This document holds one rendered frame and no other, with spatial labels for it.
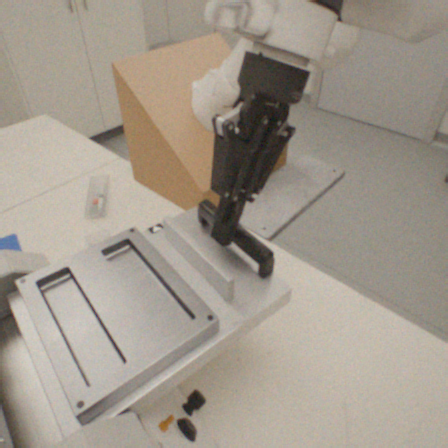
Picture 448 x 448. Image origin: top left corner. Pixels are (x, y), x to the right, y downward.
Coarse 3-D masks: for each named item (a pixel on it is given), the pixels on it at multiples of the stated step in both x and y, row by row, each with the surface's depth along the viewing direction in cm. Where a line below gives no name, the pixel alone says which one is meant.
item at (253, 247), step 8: (208, 200) 53; (200, 208) 53; (208, 208) 52; (216, 208) 51; (200, 216) 54; (208, 216) 52; (240, 232) 48; (248, 232) 48; (232, 240) 49; (240, 240) 47; (248, 240) 46; (256, 240) 46; (240, 248) 48; (248, 248) 46; (256, 248) 45; (264, 248) 45; (256, 256) 46; (264, 256) 44; (272, 256) 45; (264, 264) 45; (272, 264) 46; (264, 272) 46
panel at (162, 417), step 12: (168, 396) 50; (180, 396) 54; (156, 408) 43; (168, 408) 46; (180, 408) 50; (144, 420) 38; (156, 420) 40; (168, 420) 40; (192, 420) 50; (156, 432) 38; (168, 432) 40; (180, 432) 43; (204, 432) 50; (156, 444) 36; (168, 444) 38; (180, 444) 41; (192, 444) 43; (204, 444) 47; (216, 444) 50
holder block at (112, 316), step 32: (96, 256) 46; (128, 256) 48; (160, 256) 46; (32, 288) 42; (64, 288) 44; (96, 288) 42; (128, 288) 44; (160, 288) 44; (64, 320) 41; (96, 320) 41; (128, 320) 39; (160, 320) 41; (192, 320) 41; (64, 352) 36; (96, 352) 38; (128, 352) 36; (160, 352) 36; (64, 384) 34; (96, 384) 34; (128, 384) 34
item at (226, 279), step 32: (192, 224) 55; (192, 256) 47; (224, 256) 50; (192, 288) 45; (224, 288) 43; (256, 288) 45; (288, 288) 45; (32, 320) 42; (224, 320) 42; (256, 320) 43; (32, 352) 39; (192, 352) 39; (160, 384) 36; (64, 416) 34; (96, 416) 34
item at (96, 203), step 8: (96, 176) 101; (104, 176) 101; (96, 184) 98; (104, 184) 98; (88, 192) 95; (96, 192) 95; (104, 192) 95; (88, 200) 92; (96, 200) 92; (104, 200) 92; (88, 208) 90; (96, 208) 90; (104, 208) 90
